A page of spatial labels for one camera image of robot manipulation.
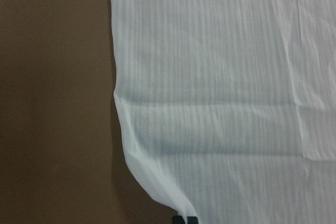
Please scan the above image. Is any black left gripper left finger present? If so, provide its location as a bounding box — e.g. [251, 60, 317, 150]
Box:
[172, 216, 184, 224]

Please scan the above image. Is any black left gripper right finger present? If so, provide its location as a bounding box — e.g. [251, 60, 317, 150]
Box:
[187, 216, 198, 224]

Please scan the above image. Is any light blue button-up shirt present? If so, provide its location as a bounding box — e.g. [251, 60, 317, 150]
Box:
[111, 0, 335, 223]

